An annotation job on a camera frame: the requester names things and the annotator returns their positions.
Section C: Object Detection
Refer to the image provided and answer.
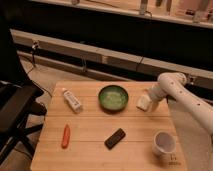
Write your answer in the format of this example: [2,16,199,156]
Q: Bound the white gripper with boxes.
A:
[147,84,167,112]

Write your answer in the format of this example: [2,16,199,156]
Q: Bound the white sponge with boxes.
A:
[137,94,151,111]

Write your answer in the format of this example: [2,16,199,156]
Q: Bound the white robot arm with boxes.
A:
[148,72,213,135]

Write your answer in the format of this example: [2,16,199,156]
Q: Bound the green bowl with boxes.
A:
[98,85,129,111]

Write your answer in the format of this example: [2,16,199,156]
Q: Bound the black rectangular block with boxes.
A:
[104,128,126,150]

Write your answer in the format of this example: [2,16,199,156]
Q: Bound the wooden table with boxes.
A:
[31,81,187,171]

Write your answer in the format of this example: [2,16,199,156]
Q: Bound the white tube bottle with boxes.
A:
[62,88,82,113]

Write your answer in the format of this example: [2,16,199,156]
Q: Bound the orange carrot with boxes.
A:
[61,124,70,149]

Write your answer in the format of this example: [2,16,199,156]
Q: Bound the black office chair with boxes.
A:
[0,85,47,165]

